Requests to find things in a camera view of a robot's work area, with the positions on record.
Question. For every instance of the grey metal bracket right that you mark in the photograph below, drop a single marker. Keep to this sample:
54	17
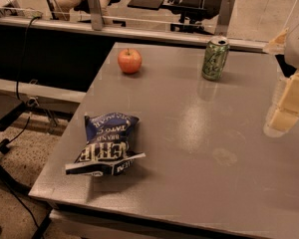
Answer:
224	17

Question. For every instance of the blue chip bag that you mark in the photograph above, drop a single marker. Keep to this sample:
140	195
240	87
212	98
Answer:
107	151

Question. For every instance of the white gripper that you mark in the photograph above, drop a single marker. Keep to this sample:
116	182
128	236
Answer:
298	47

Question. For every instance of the red apple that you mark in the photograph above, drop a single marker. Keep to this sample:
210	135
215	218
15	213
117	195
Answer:
130	60

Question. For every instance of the grey metal bracket left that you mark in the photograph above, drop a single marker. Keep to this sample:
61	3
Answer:
96	15

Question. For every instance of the grey metal bracket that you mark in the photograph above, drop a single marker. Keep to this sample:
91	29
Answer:
224	17
96	15

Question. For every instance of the green soda can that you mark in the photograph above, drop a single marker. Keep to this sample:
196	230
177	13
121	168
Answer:
215	57

